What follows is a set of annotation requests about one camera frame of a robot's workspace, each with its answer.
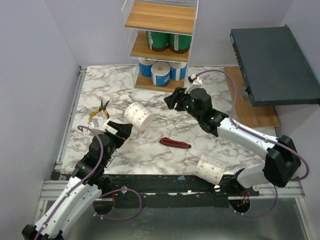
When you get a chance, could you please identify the pink dotted roll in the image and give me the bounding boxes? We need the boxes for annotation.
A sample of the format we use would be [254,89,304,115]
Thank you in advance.
[124,102,155,131]
[102,118,116,131]
[193,155,226,185]

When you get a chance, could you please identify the blue paper roll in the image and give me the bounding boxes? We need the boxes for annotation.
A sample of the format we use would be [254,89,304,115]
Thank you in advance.
[169,62,188,81]

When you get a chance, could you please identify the green roll front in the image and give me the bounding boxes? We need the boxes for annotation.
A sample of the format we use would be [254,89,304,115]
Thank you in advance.
[169,33,192,54]

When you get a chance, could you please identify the green roll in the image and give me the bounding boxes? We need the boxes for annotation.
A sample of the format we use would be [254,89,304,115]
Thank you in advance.
[169,33,192,54]
[145,31,170,52]

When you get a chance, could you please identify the green roll back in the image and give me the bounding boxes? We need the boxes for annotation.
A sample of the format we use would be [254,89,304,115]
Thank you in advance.
[145,31,170,52]

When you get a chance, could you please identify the white wire wooden shelf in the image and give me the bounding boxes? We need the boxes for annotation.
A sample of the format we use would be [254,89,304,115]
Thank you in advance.
[121,0,199,92]

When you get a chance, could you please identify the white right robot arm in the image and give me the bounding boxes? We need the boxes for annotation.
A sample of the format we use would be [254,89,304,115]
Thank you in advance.
[164,87,301,196]

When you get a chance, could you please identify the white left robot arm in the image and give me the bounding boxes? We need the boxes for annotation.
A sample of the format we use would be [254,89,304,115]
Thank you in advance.
[22,121,133,240]

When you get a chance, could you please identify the red black utility knife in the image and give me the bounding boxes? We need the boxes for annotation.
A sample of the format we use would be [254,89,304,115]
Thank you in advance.
[159,137,192,149]

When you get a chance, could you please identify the wooden board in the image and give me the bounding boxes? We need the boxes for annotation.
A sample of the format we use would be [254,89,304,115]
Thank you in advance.
[223,66,281,128]

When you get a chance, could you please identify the pink dotted roll front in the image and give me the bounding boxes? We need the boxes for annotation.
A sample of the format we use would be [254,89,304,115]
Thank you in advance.
[193,155,226,185]

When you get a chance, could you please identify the dark green metal box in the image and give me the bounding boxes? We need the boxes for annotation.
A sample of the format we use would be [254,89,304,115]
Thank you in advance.
[229,25,320,106]

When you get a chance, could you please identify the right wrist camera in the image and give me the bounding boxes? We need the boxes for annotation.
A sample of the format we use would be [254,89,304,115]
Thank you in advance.
[184,74,203,94]

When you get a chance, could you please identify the yellow handled pliers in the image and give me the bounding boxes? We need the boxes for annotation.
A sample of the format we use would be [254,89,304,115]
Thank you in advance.
[88,100,110,121]

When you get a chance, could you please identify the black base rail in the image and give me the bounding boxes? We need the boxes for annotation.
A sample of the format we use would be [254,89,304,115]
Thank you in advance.
[49,171,263,210]

